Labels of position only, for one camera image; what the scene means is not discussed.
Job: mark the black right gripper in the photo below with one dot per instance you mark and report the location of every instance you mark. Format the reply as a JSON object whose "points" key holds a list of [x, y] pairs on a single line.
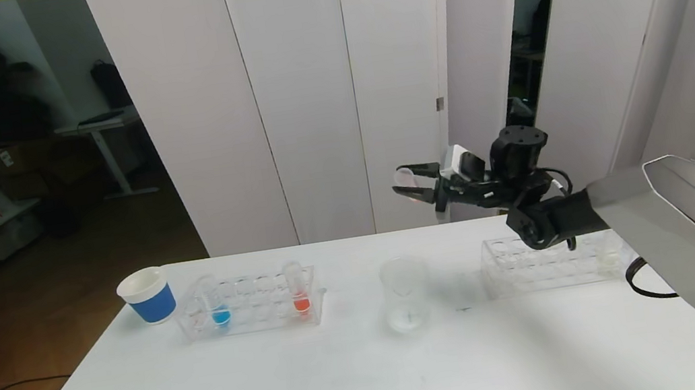
{"points": [[445, 189]]}

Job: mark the graduated clear plastic test tube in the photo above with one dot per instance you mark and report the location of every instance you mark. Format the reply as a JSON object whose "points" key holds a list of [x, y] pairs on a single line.
{"points": [[405, 180]]}

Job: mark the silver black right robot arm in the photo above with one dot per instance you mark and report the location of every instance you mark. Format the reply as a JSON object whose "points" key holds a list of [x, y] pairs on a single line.
{"points": [[684, 222]]}

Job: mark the clear glass beaker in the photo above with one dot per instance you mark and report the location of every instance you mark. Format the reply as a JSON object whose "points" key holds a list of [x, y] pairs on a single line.
{"points": [[409, 315]]}

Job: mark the clear plastic test tube rack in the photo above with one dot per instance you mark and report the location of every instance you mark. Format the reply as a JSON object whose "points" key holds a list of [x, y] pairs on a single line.
{"points": [[254, 305], [535, 270]]}

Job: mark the test tube with red liquid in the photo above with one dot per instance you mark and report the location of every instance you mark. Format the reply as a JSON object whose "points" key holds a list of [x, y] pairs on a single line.
{"points": [[301, 305]]}

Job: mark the test tube with blue liquid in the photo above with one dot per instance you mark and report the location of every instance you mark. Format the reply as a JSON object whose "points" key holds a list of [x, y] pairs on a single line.
{"points": [[221, 317]]}

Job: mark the blue white paper cup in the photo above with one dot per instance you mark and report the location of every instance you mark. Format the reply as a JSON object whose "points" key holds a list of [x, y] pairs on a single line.
{"points": [[152, 307]]}

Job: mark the white office desk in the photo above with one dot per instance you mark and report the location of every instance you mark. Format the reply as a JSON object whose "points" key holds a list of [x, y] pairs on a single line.
{"points": [[100, 126]]}

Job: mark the black backpack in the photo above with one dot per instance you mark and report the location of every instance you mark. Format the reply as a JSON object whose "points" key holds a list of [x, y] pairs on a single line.
{"points": [[109, 84]]}

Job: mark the brown cardboard box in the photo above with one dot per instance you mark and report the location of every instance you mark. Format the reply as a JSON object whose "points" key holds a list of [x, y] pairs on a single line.
{"points": [[30, 160]]}

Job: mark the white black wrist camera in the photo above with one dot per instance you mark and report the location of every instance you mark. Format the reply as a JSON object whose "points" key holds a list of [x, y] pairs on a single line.
{"points": [[458, 159]]}

